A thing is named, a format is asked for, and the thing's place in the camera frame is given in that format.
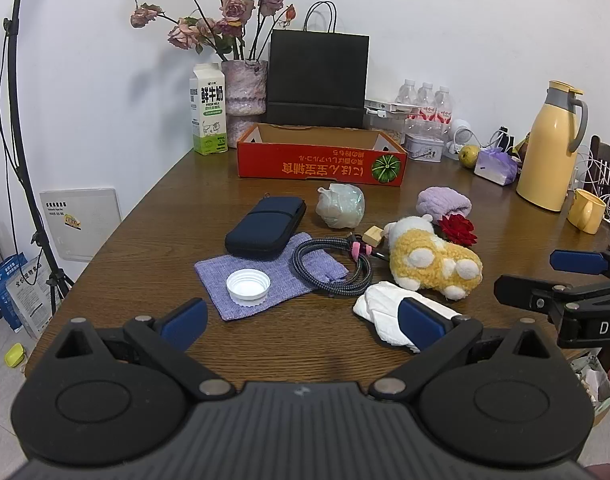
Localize red cardboard box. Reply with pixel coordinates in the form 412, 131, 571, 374
236, 122, 408, 189

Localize yellow thermos jug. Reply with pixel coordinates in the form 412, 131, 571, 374
516, 80, 590, 212

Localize white tissue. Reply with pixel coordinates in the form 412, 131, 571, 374
353, 281, 463, 353

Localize white printed tin box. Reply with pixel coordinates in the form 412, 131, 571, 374
404, 132, 444, 164

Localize black braided cable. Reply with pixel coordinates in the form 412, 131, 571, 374
291, 234, 390, 297

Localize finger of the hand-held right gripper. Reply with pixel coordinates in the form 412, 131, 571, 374
550, 245, 610, 279
494, 273, 574, 320

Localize white green milk carton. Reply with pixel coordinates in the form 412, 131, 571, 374
189, 62, 229, 156

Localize black light stand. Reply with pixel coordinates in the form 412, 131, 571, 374
0, 0, 76, 316

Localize lilac fluffy towel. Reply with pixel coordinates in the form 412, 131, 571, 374
417, 186, 473, 223

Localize iridescent plastic bag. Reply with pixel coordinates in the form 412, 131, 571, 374
316, 183, 366, 229

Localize white charging cable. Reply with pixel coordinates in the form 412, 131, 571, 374
485, 127, 516, 155

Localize white printed bag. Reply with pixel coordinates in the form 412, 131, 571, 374
7, 259, 62, 340

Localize yellow white plush toy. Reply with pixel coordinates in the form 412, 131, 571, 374
383, 214, 484, 302

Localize blue printed bag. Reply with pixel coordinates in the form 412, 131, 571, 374
0, 252, 30, 333

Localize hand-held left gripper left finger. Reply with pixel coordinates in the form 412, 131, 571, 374
55, 297, 236, 402

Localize black paper bag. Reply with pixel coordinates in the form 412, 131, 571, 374
266, 1, 370, 130

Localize purple tissue pack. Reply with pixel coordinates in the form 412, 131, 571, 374
474, 147, 520, 186

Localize white plastic cap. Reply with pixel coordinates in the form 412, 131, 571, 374
226, 268, 272, 307

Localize purple mottled vase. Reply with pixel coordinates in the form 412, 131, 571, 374
221, 59, 269, 148

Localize red rose flower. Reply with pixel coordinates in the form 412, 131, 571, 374
437, 213, 478, 247

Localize clear lidded seed container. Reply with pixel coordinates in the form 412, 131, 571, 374
364, 99, 410, 145

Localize white round device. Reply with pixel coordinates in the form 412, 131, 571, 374
450, 118, 478, 161

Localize dried pink roses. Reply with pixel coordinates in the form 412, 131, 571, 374
130, 0, 296, 61

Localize purple woven cloth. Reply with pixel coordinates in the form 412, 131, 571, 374
194, 231, 350, 322

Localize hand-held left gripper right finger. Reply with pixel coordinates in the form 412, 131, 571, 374
370, 297, 556, 404

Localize yellow mug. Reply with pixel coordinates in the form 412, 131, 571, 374
567, 188, 607, 235

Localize navy zip case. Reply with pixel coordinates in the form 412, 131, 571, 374
225, 194, 308, 261

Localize white wall panel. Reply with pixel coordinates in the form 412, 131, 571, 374
39, 187, 122, 262

